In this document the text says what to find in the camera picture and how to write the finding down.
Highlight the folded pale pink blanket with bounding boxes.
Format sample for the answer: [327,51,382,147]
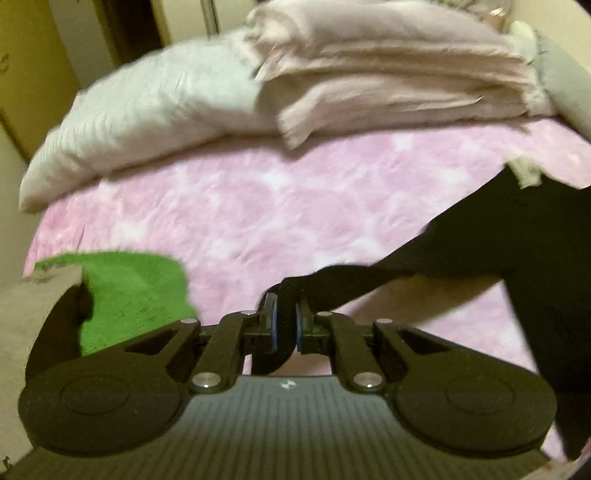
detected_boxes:
[242,0,557,149]

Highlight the black pants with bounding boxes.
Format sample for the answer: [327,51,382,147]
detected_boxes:
[252,157,591,462]

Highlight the grey cushion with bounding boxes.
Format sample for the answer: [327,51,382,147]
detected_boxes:
[533,30,591,139]

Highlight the pink floral bed sheet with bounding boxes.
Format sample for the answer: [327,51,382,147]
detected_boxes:
[23,113,591,462]

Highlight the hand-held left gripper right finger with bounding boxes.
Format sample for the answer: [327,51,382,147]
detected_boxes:
[294,298,455,393]

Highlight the yellow wooden wardrobe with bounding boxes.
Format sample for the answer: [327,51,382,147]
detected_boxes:
[0,0,86,162]

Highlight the green cloth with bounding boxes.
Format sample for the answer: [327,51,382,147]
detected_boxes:
[34,249,200,357]

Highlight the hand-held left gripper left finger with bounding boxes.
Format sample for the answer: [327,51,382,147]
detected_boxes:
[121,294,281,394]

